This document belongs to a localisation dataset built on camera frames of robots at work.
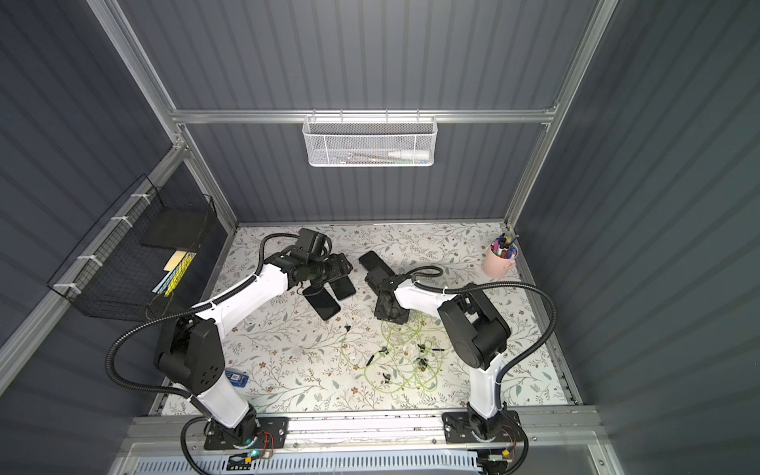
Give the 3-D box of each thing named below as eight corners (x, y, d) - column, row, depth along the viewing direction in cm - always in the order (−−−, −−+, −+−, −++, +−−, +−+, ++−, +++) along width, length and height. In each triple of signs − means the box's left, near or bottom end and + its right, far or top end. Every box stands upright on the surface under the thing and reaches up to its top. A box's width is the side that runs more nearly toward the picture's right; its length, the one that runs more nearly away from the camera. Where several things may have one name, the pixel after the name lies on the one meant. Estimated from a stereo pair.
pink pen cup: (483, 279, 106) (494, 255, 95) (479, 263, 110) (489, 239, 100) (507, 279, 106) (521, 255, 95) (502, 263, 110) (515, 238, 99)
